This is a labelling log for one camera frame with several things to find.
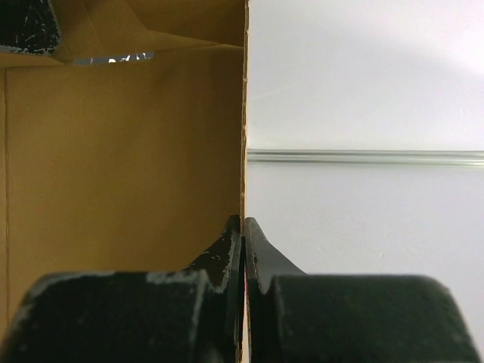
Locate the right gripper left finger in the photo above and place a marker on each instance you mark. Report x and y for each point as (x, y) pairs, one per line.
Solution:
(191, 315)

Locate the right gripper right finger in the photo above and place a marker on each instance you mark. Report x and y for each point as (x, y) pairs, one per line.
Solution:
(297, 317)

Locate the brown cardboard box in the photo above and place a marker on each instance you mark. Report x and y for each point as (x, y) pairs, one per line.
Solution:
(131, 163)

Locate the black marble pattern mat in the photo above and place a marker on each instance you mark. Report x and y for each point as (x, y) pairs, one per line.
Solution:
(48, 33)

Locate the aluminium frame profile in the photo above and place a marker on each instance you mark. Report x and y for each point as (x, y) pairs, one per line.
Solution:
(473, 159)

